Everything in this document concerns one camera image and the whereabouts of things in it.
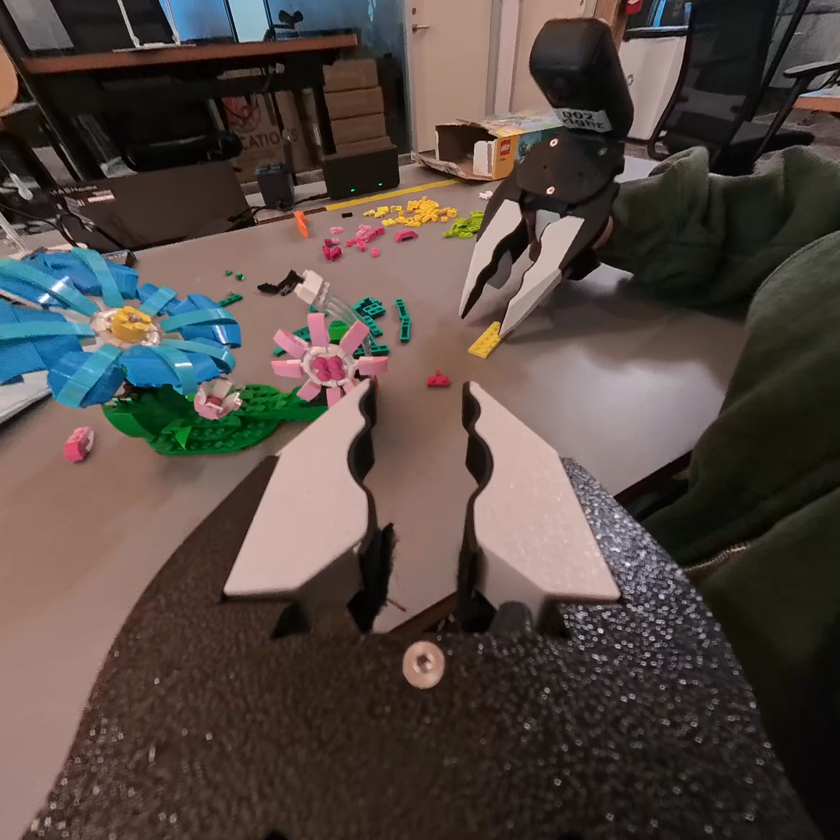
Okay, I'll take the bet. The black flat equipment case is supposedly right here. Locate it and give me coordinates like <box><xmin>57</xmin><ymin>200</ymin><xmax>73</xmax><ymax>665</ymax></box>
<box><xmin>58</xmin><ymin>161</ymin><xmax>255</xmax><ymax>253</ymax></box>

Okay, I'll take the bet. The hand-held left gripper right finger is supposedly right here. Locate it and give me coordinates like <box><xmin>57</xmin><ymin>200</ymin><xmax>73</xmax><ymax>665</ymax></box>
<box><xmin>456</xmin><ymin>381</ymin><xmax>622</xmax><ymax>632</ymax></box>

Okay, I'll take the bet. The small pink white lego flower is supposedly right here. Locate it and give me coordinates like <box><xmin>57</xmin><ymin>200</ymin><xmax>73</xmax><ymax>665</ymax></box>
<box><xmin>193</xmin><ymin>377</ymin><xmax>242</xmax><ymax>421</ymax></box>

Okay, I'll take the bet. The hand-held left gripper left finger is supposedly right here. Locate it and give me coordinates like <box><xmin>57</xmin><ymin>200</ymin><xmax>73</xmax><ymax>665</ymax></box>
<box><xmin>222</xmin><ymin>378</ymin><xmax>399</xmax><ymax>634</ymax></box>

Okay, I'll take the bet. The pile of yellow lego pieces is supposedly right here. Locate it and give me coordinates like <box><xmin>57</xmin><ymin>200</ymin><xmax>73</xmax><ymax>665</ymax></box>
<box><xmin>363</xmin><ymin>197</ymin><xmax>458</xmax><ymax>228</ymax></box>

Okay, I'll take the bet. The black padded office chair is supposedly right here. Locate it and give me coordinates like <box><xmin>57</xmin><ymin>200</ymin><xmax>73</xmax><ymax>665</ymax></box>
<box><xmin>123</xmin><ymin>98</ymin><xmax>245</xmax><ymax>173</ymax></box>

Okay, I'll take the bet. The wooden desk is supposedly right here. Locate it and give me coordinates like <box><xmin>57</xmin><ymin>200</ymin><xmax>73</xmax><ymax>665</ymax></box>
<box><xmin>18</xmin><ymin>33</ymin><xmax>359</xmax><ymax>178</ymax></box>

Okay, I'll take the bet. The blue lego flower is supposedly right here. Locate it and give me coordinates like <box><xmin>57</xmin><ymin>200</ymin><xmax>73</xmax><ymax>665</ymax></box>
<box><xmin>0</xmin><ymin>248</ymin><xmax>241</xmax><ymax>409</ymax></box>

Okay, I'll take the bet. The yellow tape strip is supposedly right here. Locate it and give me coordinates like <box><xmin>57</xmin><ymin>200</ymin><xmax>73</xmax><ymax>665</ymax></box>
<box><xmin>326</xmin><ymin>178</ymin><xmax>460</xmax><ymax>212</ymax></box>

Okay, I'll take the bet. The white door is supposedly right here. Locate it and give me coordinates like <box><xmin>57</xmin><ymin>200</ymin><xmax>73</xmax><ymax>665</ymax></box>
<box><xmin>403</xmin><ymin>0</ymin><xmax>494</xmax><ymax>153</ymax></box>

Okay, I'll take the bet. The pile of teal lego pieces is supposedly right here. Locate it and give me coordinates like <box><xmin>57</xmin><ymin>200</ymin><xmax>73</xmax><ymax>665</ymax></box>
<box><xmin>272</xmin><ymin>297</ymin><xmax>412</xmax><ymax>360</ymax></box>

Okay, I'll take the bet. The person's green jacket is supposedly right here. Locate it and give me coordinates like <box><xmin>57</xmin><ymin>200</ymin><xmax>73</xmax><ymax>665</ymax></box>
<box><xmin>640</xmin><ymin>230</ymin><xmax>840</xmax><ymax>828</ymax></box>

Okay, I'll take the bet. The stack of cardboard boxes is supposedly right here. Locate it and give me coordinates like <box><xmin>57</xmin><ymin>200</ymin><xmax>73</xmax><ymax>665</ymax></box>
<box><xmin>322</xmin><ymin>59</ymin><xmax>396</xmax><ymax>156</ymax></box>

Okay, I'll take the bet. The black box with green light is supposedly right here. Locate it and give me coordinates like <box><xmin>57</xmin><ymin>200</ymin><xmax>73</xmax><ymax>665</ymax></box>
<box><xmin>321</xmin><ymin>146</ymin><xmax>401</xmax><ymax>201</ymax></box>

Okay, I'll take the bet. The pile of pink lego pieces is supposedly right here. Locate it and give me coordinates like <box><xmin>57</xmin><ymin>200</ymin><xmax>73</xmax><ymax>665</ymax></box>
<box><xmin>322</xmin><ymin>223</ymin><xmax>421</xmax><ymax>262</ymax></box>

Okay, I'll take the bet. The open cardboard set box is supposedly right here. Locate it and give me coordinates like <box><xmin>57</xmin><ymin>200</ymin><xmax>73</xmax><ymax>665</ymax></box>
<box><xmin>413</xmin><ymin>113</ymin><xmax>559</xmax><ymax>182</ymax></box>

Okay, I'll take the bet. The person's right forearm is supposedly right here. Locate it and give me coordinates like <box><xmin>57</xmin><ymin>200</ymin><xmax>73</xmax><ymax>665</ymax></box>
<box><xmin>594</xmin><ymin>146</ymin><xmax>840</xmax><ymax>309</ymax></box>

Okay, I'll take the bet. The printed brown cardboard box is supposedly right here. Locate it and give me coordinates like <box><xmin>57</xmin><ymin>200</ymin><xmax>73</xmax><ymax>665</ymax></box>
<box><xmin>222</xmin><ymin>91</ymin><xmax>311</xmax><ymax>182</ymax></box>

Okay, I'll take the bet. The black charger box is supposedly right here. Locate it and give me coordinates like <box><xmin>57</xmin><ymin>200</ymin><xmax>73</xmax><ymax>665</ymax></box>
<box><xmin>256</xmin><ymin>163</ymin><xmax>296</xmax><ymax>211</ymax></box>

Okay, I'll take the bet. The black mesh office chair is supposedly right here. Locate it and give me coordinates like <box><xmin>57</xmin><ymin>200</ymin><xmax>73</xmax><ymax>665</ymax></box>
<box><xmin>648</xmin><ymin>0</ymin><xmax>840</xmax><ymax>165</ymax></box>

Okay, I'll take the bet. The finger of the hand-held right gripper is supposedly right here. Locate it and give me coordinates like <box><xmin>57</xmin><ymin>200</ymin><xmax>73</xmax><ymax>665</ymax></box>
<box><xmin>458</xmin><ymin>196</ymin><xmax>529</xmax><ymax>320</ymax></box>
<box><xmin>499</xmin><ymin>211</ymin><xmax>586</xmax><ymax>339</ymax></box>

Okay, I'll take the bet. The green lego leaf base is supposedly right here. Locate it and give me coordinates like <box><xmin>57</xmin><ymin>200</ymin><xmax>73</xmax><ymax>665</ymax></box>
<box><xmin>101</xmin><ymin>382</ymin><xmax>329</xmax><ymax>455</ymax></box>

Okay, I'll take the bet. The white cabinet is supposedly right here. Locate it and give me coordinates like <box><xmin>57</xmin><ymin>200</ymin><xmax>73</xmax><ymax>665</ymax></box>
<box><xmin>619</xmin><ymin>33</ymin><xmax>690</xmax><ymax>140</ymax></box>

